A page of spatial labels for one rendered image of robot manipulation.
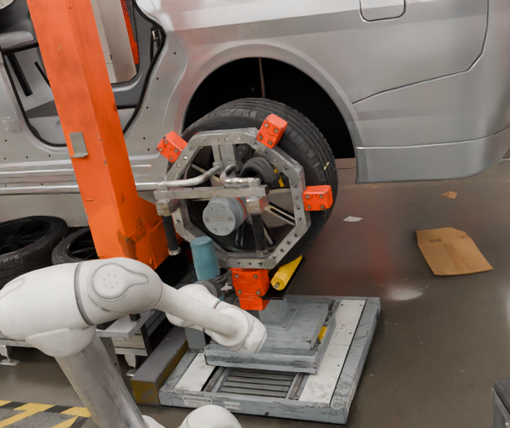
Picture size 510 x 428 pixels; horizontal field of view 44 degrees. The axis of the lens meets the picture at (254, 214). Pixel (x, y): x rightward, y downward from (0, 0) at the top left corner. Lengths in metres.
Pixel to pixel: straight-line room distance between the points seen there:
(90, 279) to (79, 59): 1.30
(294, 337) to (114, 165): 1.00
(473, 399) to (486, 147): 0.97
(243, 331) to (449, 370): 1.25
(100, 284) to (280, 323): 1.59
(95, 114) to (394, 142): 1.16
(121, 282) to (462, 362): 1.89
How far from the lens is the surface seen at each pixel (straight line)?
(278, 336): 2.67
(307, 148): 2.30
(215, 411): 1.69
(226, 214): 2.22
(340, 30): 2.55
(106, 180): 2.50
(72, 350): 1.38
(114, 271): 1.23
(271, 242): 2.49
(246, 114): 2.32
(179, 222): 2.49
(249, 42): 2.66
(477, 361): 2.84
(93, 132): 2.46
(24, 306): 1.32
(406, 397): 2.65
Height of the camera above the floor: 1.65
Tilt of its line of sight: 21 degrees down
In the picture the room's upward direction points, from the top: 10 degrees counter-clockwise
